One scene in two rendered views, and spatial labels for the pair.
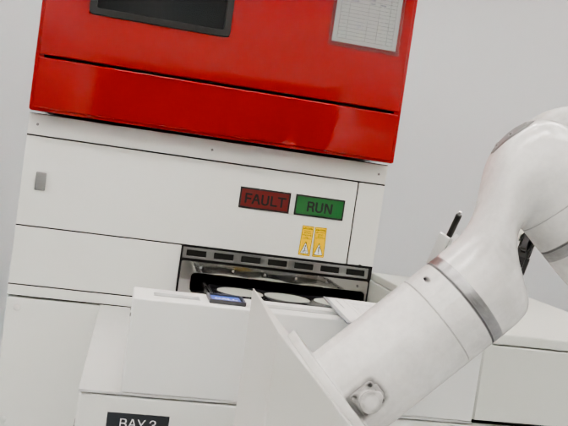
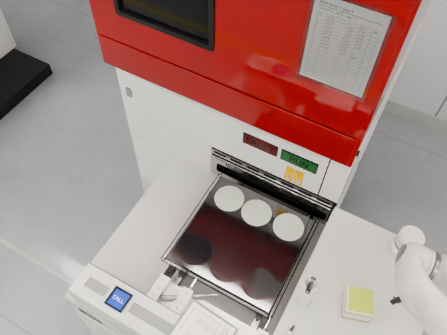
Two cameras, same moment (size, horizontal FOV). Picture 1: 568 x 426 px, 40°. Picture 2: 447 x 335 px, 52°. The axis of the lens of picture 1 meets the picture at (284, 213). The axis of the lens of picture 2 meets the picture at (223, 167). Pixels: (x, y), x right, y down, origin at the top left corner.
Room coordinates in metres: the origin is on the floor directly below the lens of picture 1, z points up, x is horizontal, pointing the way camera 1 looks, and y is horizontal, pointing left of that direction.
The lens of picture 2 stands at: (1.02, -0.41, 2.21)
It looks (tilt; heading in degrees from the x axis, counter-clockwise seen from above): 55 degrees down; 38
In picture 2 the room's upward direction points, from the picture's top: 2 degrees clockwise
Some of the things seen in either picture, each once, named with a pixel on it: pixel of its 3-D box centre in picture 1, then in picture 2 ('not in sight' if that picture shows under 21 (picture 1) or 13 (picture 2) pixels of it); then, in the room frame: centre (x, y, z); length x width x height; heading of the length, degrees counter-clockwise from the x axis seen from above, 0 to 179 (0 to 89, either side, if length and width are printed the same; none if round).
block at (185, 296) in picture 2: not in sight; (181, 302); (1.30, -0.05, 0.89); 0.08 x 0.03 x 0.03; 11
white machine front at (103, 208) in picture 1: (204, 226); (224, 141); (1.76, 0.17, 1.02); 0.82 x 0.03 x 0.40; 101
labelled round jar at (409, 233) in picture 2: not in sight; (406, 243); (1.82, -0.46, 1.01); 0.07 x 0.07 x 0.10
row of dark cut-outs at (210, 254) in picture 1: (277, 263); (270, 176); (1.78, 0.00, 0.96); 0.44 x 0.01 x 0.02; 101
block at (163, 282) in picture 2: not in sight; (158, 288); (1.29, 0.03, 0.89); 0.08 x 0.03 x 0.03; 11
